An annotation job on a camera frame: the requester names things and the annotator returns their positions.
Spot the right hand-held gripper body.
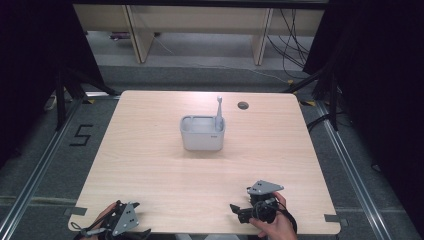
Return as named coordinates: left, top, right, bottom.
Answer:
left=245, top=180, right=285, bottom=225

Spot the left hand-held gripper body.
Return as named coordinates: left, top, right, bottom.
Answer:
left=99, top=199, right=141, bottom=240

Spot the grey plastic toothbrush holder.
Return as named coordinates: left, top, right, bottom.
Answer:
left=179, top=114, right=227, bottom=152

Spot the white electric toothbrush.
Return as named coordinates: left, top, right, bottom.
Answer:
left=214, top=95, right=225, bottom=133

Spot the person's left hand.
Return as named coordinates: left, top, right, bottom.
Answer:
left=79, top=201, right=118, bottom=240

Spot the person's right hand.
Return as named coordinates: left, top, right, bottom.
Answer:
left=248, top=191, right=299, bottom=240

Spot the grey tape piece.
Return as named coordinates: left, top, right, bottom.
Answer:
left=63, top=206, right=88, bottom=217
left=323, top=214, right=350, bottom=228

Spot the black metal stand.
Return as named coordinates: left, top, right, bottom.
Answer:
left=54, top=67, right=120, bottom=132
left=282, top=64, right=340, bottom=132

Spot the dark curtain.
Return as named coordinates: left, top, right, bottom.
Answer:
left=0, top=0, right=105, bottom=168
left=302, top=0, right=424, bottom=236

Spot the beige wooden desk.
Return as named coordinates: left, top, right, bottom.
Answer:
left=72, top=3, right=326, bottom=66

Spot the black cable with grey plug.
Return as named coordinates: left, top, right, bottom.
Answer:
left=70, top=220, right=108, bottom=238

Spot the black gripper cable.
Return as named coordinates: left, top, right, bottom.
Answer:
left=274, top=198, right=299, bottom=234

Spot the thick black floor cable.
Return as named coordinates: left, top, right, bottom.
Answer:
left=306, top=112, right=332, bottom=133

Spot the aluminium floor rail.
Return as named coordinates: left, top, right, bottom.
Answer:
left=0, top=98, right=85, bottom=240
left=314, top=99, right=395, bottom=240

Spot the bundle of black cables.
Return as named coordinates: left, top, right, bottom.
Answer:
left=265, top=8, right=312, bottom=80

